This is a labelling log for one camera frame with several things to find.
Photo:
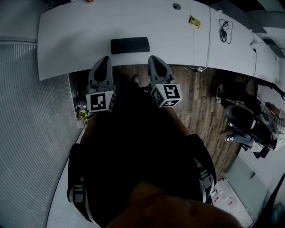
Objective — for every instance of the person's grey shoe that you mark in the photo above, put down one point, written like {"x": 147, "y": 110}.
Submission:
{"x": 135, "y": 80}

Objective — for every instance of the white printed paper pile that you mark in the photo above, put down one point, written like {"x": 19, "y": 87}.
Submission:
{"x": 225, "y": 194}

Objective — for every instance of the person's right forearm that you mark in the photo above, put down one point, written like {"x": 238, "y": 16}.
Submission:
{"x": 178, "y": 122}

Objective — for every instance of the yellow green crumpled bag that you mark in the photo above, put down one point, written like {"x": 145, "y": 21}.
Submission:
{"x": 82, "y": 113}

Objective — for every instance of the dark grey desk divider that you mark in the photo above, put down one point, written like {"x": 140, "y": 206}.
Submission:
{"x": 275, "y": 45}
{"x": 258, "y": 23}

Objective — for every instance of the frosted glass panel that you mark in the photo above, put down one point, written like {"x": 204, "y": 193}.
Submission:
{"x": 245, "y": 187}

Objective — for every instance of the white power strip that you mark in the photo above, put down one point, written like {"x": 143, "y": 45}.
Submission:
{"x": 198, "y": 69}

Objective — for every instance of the white and black garment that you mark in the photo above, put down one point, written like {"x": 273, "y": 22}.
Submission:
{"x": 262, "y": 151}

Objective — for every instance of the person's torso in black clothing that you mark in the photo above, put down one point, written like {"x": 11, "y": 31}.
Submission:
{"x": 133, "y": 144}

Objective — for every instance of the dark rectangular pad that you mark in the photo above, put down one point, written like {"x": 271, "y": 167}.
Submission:
{"x": 130, "y": 45}

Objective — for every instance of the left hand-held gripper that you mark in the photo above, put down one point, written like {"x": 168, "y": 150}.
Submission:
{"x": 98, "y": 102}

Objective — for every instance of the person's left forearm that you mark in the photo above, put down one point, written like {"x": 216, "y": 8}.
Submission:
{"x": 86, "y": 131}

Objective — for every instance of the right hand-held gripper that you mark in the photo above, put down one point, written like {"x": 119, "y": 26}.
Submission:
{"x": 169, "y": 93}

